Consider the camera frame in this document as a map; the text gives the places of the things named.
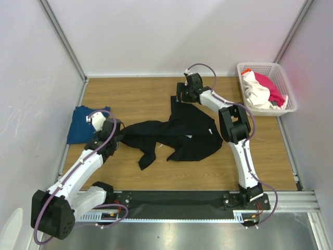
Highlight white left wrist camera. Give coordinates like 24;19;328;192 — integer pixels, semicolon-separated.
86;112;106;131

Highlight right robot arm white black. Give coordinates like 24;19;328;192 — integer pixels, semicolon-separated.
176;72;264;209

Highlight white plastic basket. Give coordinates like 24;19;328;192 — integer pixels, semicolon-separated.
237;62;297;117

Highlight aluminium corner post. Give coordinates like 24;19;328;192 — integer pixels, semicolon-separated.
37;0;87;82
274;0;315;63

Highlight orange garment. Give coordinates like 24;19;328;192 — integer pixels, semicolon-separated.
241;68;252;75

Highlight left aluminium corner post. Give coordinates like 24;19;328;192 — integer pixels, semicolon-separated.
37;0;87;82

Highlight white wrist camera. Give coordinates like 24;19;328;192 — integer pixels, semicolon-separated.
184;69;191;76
86;112;106;131

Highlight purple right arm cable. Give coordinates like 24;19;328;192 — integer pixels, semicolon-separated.
186;63;279;230

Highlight pink t shirt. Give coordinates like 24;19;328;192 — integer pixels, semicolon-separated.
254;72;285;107

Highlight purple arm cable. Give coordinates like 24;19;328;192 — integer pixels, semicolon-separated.
33;109;130;246
186;63;279;230

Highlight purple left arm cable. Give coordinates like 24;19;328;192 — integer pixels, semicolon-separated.
33;109;130;246

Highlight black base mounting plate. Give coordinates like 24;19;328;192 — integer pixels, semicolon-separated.
114;191;271;220

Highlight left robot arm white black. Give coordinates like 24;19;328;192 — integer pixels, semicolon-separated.
31;115;124;243

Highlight aluminium frame rail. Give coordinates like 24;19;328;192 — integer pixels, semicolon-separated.
36;190;323;227

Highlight folded blue t shirt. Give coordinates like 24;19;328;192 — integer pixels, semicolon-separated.
67;106;110;145

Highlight right aluminium corner post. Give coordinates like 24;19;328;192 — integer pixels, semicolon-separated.
274;0;315;63

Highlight cream white t shirt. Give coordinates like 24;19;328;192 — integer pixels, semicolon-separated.
241;70;288;110

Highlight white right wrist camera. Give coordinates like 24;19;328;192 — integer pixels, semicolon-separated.
184;69;191;76

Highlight black t shirt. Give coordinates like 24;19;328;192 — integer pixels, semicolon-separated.
121;96;223;170

